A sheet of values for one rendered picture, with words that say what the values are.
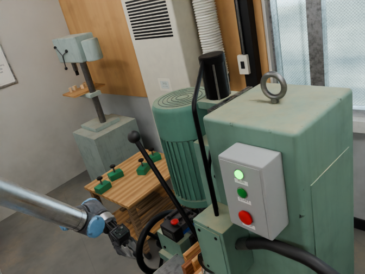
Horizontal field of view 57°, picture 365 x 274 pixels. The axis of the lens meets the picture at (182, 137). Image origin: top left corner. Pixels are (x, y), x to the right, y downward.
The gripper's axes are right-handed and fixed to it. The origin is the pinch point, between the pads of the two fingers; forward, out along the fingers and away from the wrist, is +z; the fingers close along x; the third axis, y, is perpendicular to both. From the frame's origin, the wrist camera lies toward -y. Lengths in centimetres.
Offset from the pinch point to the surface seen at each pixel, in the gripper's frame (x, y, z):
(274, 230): -5, 79, 53
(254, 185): -6, 88, 48
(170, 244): 5.2, 21.0, 15.2
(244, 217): -7, 80, 48
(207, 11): 123, 57, -77
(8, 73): 45, -35, -262
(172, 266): 0.1, 20.5, 21.9
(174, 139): 3, 75, 19
